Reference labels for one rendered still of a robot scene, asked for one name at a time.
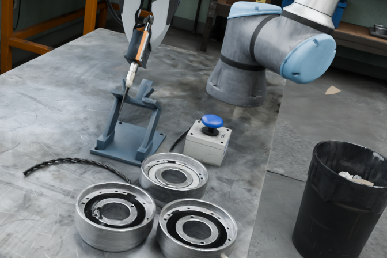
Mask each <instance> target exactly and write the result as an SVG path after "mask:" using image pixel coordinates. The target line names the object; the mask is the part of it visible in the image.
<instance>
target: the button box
mask: <svg viewBox="0 0 387 258"><path fill-rule="evenodd" d="M207 128H208V127H207V126H205V125H204V124H203V123H202V122H201V121H200V120H196V121H195V122H194V124H193V126H192V127H191V129H190V131H189V132H188V134H187V137H186V140H185V146H184V151H183V154H184V155H187V156H190V157H192V158H194V159H196V160H198V161H200V162H204V163H207V164H210V165H214V166H217V167H220V165H221V163H222V160H223V158H224V156H225V153H226V151H227V147H228V144H229V139H230V134H231V131H232V130H231V129H228V128H224V127H221V128H215V129H214V131H213V132H210V131H208V130H207Z"/></svg>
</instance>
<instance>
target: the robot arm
mask: <svg viewBox="0 0 387 258"><path fill-rule="evenodd" d="M339 1H340V0H295V1H294V3H292V4H291V5H289V6H286V7H284V8H283V10H282V9H281V7H279V6H275V5H270V4H266V3H257V2H236V3H234V4H233V5H232V7H231V9H230V13H229V16H228V18H227V19H228V21H227V26H226V31H225V36H224V40H223V44H222V49H221V54H220V58H219V61H218V63H217V65H216V66H215V68H214V70H213V71H212V73H211V75H210V76H209V78H208V80H207V85H206V91H207V93H208V94H209V95H211V96H212V97H214V98H216V99H217V100H219V101H222V102H224V103H227V104H231V105H236V106H239V107H258V106H260V105H263V104H264V102H265V98H266V95H267V84H266V74H265V71H266V68H267V69H269V70H271V71H273V72H275V73H277V74H279V75H281V76H282V77H283V78H284V79H288V80H291V81H293V82H295V83H298V84H308V83H310V82H312V81H314V80H315V79H317V78H319V77H320V76H321V75H323V74H324V72H325V71H326V70H327V69H328V67H329V66H330V64H331V63H332V61H333V59H334V57H335V53H336V50H335V49H336V42H335V40H334V39H333V37H332V34H333V31H334V29H335V27H334V25H333V22H332V16H333V14H334V12H335V10H336V8H337V5H338V3H339ZM143 2H144V0H119V7H120V13H121V15H122V22H123V26H124V31H125V33H126V36H127V39H128V42H129V43H130V41H131V38H132V34H133V32H134V29H136V26H137V25H138V22H139V18H138V17H139V15H140V12H141V8H142V6H143ZM179 3H180V0H156V1H154V2H153V3H152V7H151V11H152V14H153V16H154V21H153V23H152V25H151V37H150V40H149V48H150V52H153V51H154V50H155V49H156V48H157V47H158V46H159V45H160V43H161V42H162V40H163V38H164V36H165V34H166V32H167V30H168V28H169V26H170V22H171V19H172V17H173V15H174V14H175V12H176V10H177V8H178V6H179Z"/></svg>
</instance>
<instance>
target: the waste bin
mask: <svg viewBox="0 0 387 258"><path fill-rule="evenodd" d="M340 172H348V174H349V175H350V176H353V177H354V176H355V175H358V176H359V177H361V179H364V180H366V181H369V182H371V183H373V186H372V185H366V184H362V183H358V182H356V181H352V180H350V179H347V178H345V177H343V176H341V175H339V173H340ZM307 176H308V178H307V181H306V185H305V189H304V192H303V196H302V200H301V205H300V208H299V212H298V216H297V220H296V223H295V227H294V231H293V243H294V245H295V247H296V249H297V250H298V251H299V253H300V254H301V255H302V256H303V257H305V258H358V257H359V255H360V253H361V251H362V249H363V248H364V246H365V244H366V242H367V241H368V239H369V237H370V235H371V233H372V231H373V229H374V228H375V226H376V224H377V222H378V220H379V218H380V216H381V215H382V213H383V211H384V209H385V208H386V207H387V158H385V157H384V156H382V155H380V154H379V153H377V152H376V151H374V150H371V149H369V148H366V147H364V146H361V145H358V144H356V143H352V142H347V141H339V140H327V141H321V142H319V143H318V144H316V145H315V147H314V149H313V152H312V159H311V162H310V165H309V170H308V173H307ZM353 177H352V178H353Z"/></svg>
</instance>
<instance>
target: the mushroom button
mask: <svg viewBox="0 0 387 258"><path fill-rule="evenodd" d="M201 122H202V123H203V124H204V125H205V126H207V127H208V128H207V130H208V131H210V132H213V131H214V129H215V128H221V127H222V126H223V120H222V119H221V118H220V117H219V116H216V115H204V116H203V117H202V120H201Z"/></svg>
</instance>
